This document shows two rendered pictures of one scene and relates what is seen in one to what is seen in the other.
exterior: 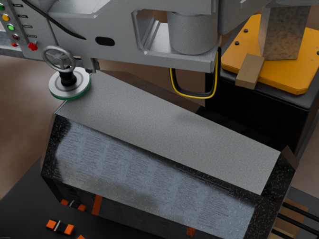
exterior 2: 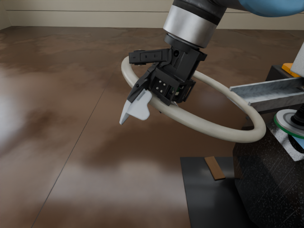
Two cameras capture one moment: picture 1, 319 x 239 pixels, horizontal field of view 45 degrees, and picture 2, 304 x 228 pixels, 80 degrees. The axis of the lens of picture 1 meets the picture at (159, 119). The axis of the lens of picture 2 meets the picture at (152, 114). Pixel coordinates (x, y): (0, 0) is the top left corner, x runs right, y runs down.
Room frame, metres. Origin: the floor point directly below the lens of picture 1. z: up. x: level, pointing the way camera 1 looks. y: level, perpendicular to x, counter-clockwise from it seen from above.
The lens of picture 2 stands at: (1.35, 1.48, 1.50)
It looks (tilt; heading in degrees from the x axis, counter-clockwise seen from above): 38 degrees down; 321
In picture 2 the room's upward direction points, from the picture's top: straight up
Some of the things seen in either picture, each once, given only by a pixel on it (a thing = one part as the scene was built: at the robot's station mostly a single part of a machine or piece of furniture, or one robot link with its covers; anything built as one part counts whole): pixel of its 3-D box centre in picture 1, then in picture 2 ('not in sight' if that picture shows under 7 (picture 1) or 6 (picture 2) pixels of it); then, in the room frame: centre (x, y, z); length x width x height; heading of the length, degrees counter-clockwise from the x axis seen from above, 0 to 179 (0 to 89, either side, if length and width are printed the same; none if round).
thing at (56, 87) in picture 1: (69, 81); (299, 122); (1.42, 0.43, 0.89); 0.21 x 0.21 x 0.01
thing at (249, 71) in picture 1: (250, 71); not in sight; (1.38, -0.51, 0.81); 0.20 x 0.10 x 0.05; 149
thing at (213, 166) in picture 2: not in sight; (214, 167); (1.79, 0.33, 0.02); 0.25 x 0.10 x 0.01; 151
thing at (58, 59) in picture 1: (62, 53); not in sight; (1.26, 0.36, 1.22); 0.15 x 0.10 x 0.15; 68
